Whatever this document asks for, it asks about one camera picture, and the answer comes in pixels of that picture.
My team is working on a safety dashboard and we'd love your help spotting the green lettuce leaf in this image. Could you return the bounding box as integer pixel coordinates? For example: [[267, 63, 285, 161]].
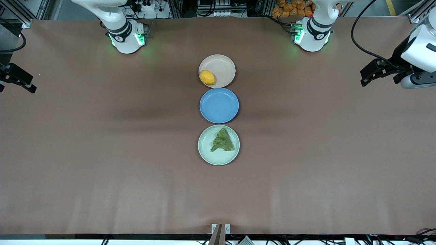
[[211, 128, 235, 152]]

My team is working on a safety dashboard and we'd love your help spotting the yellow lemon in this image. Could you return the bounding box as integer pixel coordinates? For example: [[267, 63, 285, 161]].
[[200, 70, 216, 86]]

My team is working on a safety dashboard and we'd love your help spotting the orange snack bags pile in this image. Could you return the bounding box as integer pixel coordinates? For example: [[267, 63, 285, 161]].
[[271, 0, 315, 18]]

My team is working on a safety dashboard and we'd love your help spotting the beige plate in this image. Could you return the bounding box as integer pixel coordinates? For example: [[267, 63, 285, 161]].
[[199, 54, 236, 88]]

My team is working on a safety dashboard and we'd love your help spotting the blue plate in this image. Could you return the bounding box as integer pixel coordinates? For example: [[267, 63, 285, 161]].
[[200, 88, 239, 124]]

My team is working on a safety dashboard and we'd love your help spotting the white electronics box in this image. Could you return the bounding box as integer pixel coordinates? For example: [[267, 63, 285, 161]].
[[197, 0, 248, 17]]

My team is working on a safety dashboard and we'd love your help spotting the light green plate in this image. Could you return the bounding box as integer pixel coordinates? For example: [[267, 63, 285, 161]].
[[198, 125, 240, 166]]

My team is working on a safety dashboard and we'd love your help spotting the aluminium frame profile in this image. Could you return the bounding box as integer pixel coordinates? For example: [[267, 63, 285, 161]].
[[0, 0, 33, 29], [407, 0, 436, 24]]

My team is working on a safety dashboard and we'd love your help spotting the white metal bracket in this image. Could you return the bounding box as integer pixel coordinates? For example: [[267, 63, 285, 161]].
[[211, 224, 231, 235]]

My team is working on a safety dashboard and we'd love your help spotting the brown post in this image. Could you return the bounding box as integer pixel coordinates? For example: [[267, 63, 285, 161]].
[[208, 224, 224, 245]]

